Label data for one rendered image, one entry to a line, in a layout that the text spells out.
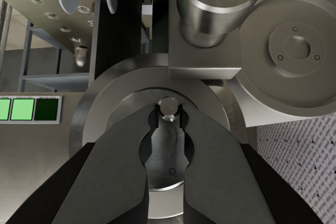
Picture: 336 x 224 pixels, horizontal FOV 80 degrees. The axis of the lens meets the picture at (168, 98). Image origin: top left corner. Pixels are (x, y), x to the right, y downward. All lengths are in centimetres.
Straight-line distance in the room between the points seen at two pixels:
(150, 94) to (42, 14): 34
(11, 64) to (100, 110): 359
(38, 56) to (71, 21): 302
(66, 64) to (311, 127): 302
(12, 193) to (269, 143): 57
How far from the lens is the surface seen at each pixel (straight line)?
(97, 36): 21
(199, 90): 16
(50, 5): 43
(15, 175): 62
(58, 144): 57
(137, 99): 15
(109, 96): 17
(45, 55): 341
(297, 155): 32
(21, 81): 242
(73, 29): 49
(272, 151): 38
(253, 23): 21
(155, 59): 18
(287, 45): 21
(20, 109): 62
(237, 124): 18
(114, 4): 20
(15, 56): 375
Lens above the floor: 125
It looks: 11 degrees down
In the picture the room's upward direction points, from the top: 180 degrees counter-clockwise
